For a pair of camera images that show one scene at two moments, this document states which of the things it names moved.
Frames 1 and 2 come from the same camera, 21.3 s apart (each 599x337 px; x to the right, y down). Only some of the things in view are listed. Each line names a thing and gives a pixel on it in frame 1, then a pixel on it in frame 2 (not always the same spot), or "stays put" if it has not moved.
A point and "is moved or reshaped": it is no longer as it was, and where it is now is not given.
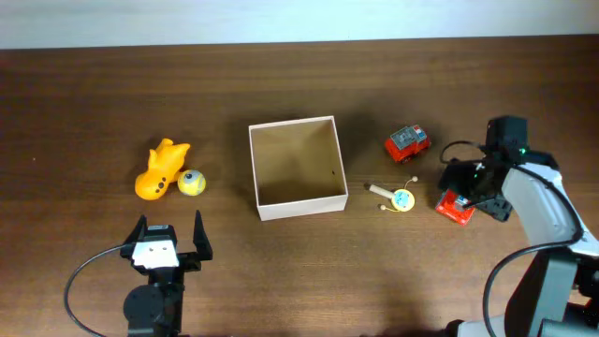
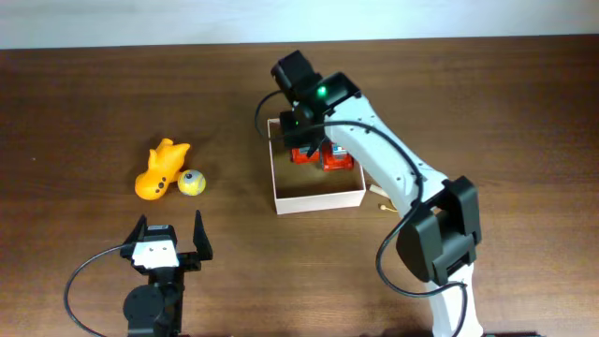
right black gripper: [460, 170] → [290, 138]
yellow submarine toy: [163, 167] stays put
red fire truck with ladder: [458, 208] is moved or reshaped
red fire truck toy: [407, 142] → [299, 155]
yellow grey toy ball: [192, 183] stays put
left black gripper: [193, 260] stays put
